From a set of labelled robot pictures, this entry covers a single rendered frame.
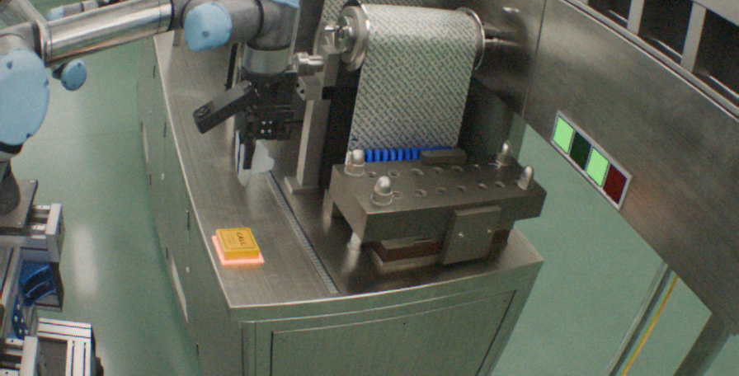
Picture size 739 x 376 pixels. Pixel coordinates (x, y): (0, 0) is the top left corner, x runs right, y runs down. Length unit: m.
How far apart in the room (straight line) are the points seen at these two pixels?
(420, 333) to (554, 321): 1.45
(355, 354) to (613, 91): 0.71
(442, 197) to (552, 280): 1.77
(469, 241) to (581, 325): 1.56
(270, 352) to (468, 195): 0.47
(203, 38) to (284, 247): 0.49
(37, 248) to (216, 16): 0.85
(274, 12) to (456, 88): 0.50
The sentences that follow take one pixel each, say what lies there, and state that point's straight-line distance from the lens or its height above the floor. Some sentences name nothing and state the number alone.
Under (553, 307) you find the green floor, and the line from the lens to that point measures 2.81.
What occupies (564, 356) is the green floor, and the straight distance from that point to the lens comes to 2.59.
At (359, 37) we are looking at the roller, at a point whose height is 1.26.
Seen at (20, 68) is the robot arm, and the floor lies 1.38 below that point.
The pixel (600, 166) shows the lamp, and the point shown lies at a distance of 1.18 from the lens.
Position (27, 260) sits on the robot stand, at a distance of 1.59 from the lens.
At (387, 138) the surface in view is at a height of 1.06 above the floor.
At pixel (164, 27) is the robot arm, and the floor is 1.33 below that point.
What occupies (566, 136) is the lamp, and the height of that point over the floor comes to 1.19.
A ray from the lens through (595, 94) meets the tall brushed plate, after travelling 1.19.
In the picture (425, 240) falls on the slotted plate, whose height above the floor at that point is 0.95.
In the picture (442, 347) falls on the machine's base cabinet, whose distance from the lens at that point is 1.43.
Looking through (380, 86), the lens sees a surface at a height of 1.17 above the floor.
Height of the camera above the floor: 1.65
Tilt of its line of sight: 29 degrees down
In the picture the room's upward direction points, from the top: 11 degrees clockwise
